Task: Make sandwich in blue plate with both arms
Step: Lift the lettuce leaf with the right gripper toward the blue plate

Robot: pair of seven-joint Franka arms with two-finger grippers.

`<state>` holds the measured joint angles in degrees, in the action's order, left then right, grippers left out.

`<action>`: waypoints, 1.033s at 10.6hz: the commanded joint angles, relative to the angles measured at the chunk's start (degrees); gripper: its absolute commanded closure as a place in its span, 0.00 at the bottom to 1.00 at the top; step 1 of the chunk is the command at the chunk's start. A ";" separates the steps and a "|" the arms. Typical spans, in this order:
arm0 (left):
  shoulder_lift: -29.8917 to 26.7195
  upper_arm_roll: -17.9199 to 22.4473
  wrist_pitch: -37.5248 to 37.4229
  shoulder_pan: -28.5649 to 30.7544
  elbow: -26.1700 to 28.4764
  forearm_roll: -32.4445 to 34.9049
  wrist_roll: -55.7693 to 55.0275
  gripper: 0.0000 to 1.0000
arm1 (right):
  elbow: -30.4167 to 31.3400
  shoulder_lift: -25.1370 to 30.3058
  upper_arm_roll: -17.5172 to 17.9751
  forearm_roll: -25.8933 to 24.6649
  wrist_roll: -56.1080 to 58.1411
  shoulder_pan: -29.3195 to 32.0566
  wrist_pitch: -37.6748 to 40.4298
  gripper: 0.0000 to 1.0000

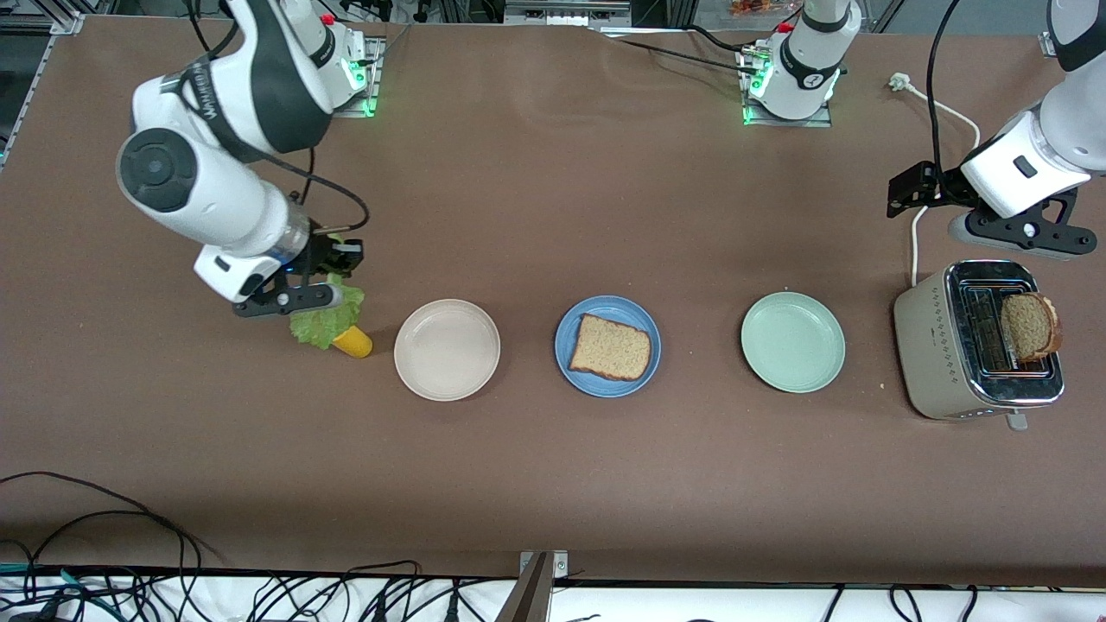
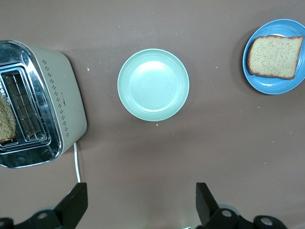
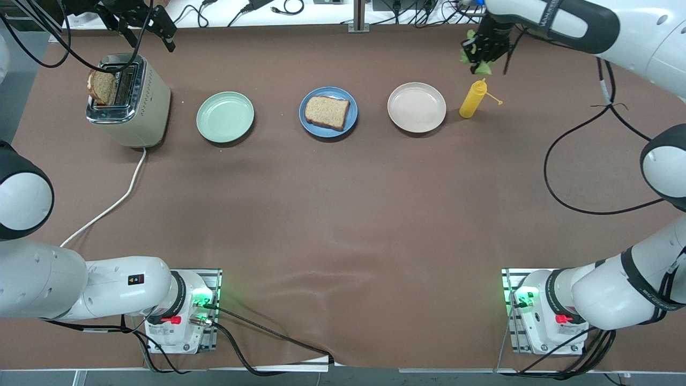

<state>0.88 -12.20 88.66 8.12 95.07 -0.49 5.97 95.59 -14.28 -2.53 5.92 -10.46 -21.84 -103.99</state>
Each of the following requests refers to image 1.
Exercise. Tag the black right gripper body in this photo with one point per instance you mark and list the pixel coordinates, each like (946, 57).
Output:
(321, 254)

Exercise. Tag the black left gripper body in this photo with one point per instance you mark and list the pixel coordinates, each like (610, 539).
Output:
(943, 192)

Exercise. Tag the green lettuce leaf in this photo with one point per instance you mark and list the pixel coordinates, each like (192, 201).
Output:
(320, 328)

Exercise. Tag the yellow mustard squeeze bottle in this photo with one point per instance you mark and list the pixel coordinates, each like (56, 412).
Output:
(356, 344)

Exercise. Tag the brown bread slice with crust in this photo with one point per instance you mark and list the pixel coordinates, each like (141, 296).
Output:
(609, 350)

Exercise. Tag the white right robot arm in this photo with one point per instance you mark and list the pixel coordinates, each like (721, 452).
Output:
(199, 181)

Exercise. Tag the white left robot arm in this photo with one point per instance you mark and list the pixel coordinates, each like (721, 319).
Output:
(808, 65)

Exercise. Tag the beige plate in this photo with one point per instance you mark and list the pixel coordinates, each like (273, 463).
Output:
(447, 350)

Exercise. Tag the light green plate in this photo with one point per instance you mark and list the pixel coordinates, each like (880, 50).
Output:
(792, 343)

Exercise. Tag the blue plate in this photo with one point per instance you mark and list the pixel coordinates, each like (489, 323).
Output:
(596, 387)

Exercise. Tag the seeded brown bread slice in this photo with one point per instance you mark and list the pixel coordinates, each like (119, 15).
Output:
(1032, 328)

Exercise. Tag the beige and chrome toaster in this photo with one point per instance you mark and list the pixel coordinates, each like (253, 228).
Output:
(929, 345)

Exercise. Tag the orange patterned object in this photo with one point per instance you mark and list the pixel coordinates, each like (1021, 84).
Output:
(756, 7)

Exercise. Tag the grey metal power strip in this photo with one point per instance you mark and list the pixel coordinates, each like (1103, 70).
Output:
(566, 13)

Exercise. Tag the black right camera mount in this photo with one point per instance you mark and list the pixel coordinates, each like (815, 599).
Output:
(276, 302)

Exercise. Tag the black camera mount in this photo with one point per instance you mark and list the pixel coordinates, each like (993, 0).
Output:
(1058, 235)
(276, 302)

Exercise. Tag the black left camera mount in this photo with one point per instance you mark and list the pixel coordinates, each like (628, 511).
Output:
(1058, 235)

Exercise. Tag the aluminium frame profile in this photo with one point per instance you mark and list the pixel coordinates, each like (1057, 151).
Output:
(1046, 45)
(69, 22)

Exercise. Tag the small metal bracket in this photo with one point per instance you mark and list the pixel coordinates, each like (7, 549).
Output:
(560, 566)

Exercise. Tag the metal camera post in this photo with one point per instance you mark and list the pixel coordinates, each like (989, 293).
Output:
(527, 600)

